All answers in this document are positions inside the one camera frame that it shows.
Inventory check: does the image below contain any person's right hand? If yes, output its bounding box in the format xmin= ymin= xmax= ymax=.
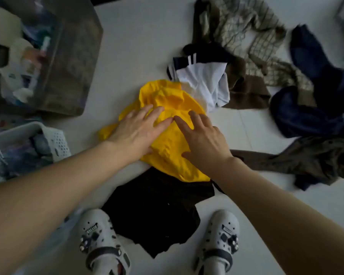
xmin=173 ymin=110 xmax=234 ymax=178

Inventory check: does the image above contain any person's left hand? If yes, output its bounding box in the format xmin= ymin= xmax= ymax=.
xmin=104 ymin=104 xmax=174 ymax=167

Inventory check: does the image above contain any yellow garment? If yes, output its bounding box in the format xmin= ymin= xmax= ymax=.
xmin=98 ymin=79 xmax=211 ymax=183

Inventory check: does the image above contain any white and navy garment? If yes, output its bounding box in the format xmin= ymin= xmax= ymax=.
xmin=167 ymin=42 xmax=233 ymax=112

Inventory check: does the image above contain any black garment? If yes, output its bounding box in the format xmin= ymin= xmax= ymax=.
xmin=101 ymin=166 xmax=224 ymax=259

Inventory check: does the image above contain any navy blue garment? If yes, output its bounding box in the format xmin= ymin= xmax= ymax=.
xmin=269 ymin=24 xmax=344 ymax=138

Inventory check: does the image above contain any dark brown garment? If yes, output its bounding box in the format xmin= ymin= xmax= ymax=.
xmin=230 ymin=134 xmax=344 ymax=192

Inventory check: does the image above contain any beige plaid garment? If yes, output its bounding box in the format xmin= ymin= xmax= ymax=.
xmin=190 ymin=0 xmax=317 ymax=110

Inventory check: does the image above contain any person's left forearm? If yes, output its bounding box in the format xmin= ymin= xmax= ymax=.
xmin=0 ymin=140 xmax=141 ymax=275

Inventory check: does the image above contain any person's right forearm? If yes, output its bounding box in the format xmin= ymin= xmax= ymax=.
xmin=208 ymin=156 xmax=344 ymax=275

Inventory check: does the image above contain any white plastic basket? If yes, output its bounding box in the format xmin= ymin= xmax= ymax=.
xmin=0 ymin=121 xmax=72 ymax=188

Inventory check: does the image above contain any white right clog shoe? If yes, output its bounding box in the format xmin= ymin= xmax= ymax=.
xmin=193 ymin=209 xmax=241 ymax=275

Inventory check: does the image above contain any white clog shoe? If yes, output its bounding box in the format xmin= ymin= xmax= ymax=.
xmin=193 ymin=209 xmax=241 ymax=275
xmin=77 ymin=208 xmax=131 ymax=275

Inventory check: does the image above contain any white left clog shoe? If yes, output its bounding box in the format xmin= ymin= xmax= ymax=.
xmin=77 ymin=208 xmax=131 ymax=275

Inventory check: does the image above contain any clear plastic storage box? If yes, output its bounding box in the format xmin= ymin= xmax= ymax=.
xmin=0 ymin=0 xmax=104 ymax=117

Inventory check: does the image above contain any white right sock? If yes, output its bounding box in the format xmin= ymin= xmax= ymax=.
xmin=208 ymin=257 xmax=227 ymax=275

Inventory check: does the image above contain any white sock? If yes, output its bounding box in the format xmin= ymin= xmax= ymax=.
xmin=93 ymin=256 xmax=120 ymax=275
xmin=208 ymin=257 xmax=227 ymax=275

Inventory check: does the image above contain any white left sock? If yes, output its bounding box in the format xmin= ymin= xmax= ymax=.
xmin=93 ymin=256 xmax=120 ymax=275

